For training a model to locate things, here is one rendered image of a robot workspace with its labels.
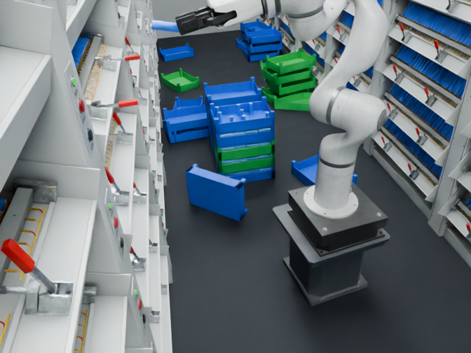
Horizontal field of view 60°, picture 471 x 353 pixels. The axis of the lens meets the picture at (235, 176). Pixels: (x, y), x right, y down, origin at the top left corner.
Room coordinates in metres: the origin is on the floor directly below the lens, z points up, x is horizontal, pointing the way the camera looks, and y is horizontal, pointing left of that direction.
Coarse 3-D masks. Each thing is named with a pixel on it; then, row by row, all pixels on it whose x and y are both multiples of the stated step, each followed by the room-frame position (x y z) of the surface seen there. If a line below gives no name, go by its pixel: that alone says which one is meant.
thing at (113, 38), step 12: (96, 24) 1.14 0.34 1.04; (84, 36) 1.12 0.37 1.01; (108, 36) 1.14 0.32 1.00; (120, 36) 1.15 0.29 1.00; (108, 48) 1.11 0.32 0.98; (120, 48) 1.14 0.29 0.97; (108, 72) 0.94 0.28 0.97; (108, 84) 0.87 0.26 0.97; (96, 96) 0.79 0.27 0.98; (108, 96) 0.81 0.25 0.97; (96, 120) 0.69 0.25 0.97; (108, 120) 0.70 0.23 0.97; (96, 132) 0.64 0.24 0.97; (108, 132) 0.65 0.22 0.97
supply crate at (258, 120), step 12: (264, 96) 2.04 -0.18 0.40; (228, 108) 2.01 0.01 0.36; (240, 108) 2.02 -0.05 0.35; (264, 108) 2.02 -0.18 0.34; (216, 120) 1.80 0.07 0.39; (228, 120) 1.93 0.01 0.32; (240, 120) 1.82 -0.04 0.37; (252, 120) 1.83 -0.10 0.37; (264, 120) 1.84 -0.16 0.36; (216, 132) 1.80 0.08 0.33
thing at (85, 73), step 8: (96, 40) 1.08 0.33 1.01; (96, 48) 1.02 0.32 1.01; (104, 48) 1.08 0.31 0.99; (88, 56) 0.95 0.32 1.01; (96, 56) 0.99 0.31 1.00; (104, 56) 1.02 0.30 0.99; (88, 64) 0.90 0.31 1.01; (88, 72) 0.85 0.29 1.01; (96, 72) 0.89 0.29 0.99; (80, 80) 0.80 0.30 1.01; (88, 80) 0.84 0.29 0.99; (96, 80) 0.85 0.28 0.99
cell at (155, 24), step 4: (152, 20) 0.86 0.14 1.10; (156, 20) 0.86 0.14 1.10; (152, 24) 0.85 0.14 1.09; (156, 24) 0.85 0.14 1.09; (160, 24) 0.86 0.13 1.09; (164, 24) 0.86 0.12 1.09; (168, 24) 0.86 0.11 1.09; (172, 24) 0.86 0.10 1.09; (176, 24) 0.86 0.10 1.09; (152, 28) 0.85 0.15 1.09; (156, 28) 0.85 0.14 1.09; (160, 28) 0.86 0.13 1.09; (164, 28) 0.86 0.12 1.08; (168, 28) 0.86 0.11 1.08; (172, 28) 0.86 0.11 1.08; (176, 28) 0.86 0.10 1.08
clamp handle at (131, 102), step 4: (100, 100) 0.71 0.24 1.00; (128, 100) 0.71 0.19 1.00; (132, 100) 0.71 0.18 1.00; (136, 100) 0.71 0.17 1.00; (108, 104) 0.71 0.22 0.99; (112, 104) 0.71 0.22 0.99; (116, 104) 0.71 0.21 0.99; (120, 104) 0.70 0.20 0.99; (124, 104) 0.70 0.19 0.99; (128, 104) 0.71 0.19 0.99; (132, 104) 0.71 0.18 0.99; (136, 104) 0.71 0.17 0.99; (104, 108) 0.70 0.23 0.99; (108, 108) 0.70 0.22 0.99
